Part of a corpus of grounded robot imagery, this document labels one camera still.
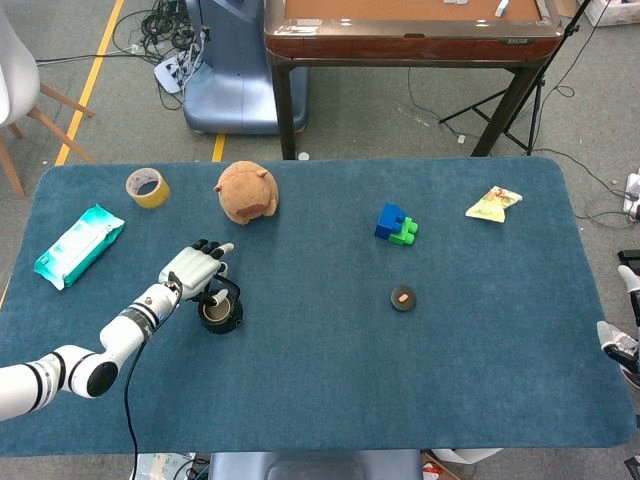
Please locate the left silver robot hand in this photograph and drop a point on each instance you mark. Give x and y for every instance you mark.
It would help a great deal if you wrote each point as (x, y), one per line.
(192, 270)

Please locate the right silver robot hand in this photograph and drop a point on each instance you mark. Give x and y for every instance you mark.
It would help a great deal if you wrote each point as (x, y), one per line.
(637, 350)

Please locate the black teapot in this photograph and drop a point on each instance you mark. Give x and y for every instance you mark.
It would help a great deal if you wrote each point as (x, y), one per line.
(215, 327)

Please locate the black disc orange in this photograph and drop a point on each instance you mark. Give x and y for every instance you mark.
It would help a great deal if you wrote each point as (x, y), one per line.
(400, 305)

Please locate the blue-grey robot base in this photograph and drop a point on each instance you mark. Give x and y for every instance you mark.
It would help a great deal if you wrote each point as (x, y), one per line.
(235, 75)

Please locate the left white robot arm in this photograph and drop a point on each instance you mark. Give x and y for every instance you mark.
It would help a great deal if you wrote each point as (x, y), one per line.
(125, 327)

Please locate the yellow tape roll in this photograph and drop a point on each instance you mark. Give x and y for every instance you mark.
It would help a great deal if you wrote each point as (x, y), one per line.
(155, 200)

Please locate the black flat box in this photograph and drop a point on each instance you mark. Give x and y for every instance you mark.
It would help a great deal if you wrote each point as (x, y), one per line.
(631, 257)

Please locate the brown capybara plush toy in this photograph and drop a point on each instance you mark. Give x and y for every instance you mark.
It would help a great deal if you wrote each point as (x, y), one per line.
(247, 190)

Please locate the teal wet wipes pack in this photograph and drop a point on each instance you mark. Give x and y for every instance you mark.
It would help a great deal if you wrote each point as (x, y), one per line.
(75, 247)

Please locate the white socket strip with plugs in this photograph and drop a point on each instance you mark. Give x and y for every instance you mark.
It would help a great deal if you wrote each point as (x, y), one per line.
(634, 200)

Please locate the blue table mat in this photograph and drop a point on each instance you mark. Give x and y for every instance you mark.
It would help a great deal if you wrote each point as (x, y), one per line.
(320, 375)

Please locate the white power strip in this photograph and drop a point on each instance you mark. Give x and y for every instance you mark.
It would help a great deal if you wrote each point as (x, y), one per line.
(167, 75)

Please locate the blue building block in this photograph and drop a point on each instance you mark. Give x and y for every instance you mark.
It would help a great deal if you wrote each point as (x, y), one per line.
(387, 222)

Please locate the clear plastic bag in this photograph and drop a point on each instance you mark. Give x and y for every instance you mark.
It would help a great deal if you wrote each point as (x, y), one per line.
(155, 467)

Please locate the yellow snack packet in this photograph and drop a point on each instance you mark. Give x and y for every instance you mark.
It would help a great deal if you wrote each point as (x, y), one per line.
(490, 205)

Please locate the green building block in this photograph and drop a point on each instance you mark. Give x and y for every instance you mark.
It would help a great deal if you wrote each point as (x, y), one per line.
(407, 235)

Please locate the black tripod stand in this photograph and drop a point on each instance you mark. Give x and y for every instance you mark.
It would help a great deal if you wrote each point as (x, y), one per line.
(536, 120)

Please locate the white chair wooden legs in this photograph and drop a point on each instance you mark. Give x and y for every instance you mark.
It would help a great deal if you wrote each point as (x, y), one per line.
(17, 75)

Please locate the wooden mahjong table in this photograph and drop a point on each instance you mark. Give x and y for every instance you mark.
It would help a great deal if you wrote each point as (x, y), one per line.
(400, 47)

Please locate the white storage box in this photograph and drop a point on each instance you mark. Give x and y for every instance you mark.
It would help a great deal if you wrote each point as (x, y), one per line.
(615, 15)

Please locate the brown cardboard box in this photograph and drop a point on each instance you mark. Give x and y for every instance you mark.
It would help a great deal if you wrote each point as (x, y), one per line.
(567, 5)

